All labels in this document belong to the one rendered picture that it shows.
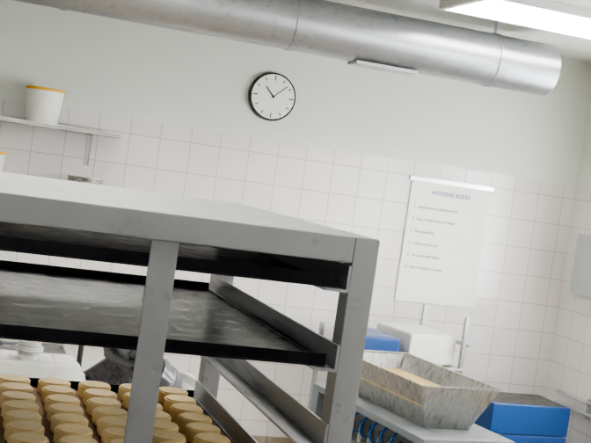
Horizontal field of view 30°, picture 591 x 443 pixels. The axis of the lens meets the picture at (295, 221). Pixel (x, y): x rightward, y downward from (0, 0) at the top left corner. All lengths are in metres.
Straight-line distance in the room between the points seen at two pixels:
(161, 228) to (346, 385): 0.28
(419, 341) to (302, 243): 5.93
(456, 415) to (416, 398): 0.15
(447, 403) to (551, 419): 4.27
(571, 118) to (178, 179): 2.94
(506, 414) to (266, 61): 2.80
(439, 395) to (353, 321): 2.13
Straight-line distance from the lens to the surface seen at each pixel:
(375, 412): 3.52
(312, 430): 1.30
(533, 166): 8.16
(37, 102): 6.84
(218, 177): 7.29
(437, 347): 7.22
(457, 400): 3.41
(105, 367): 2.62
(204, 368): 1.84
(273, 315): 1.48
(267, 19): 6.30
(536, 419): 7.58
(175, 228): 1.17
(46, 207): 1.15
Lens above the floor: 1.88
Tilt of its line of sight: 2 degrees down
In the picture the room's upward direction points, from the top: 8 degrees clockwise
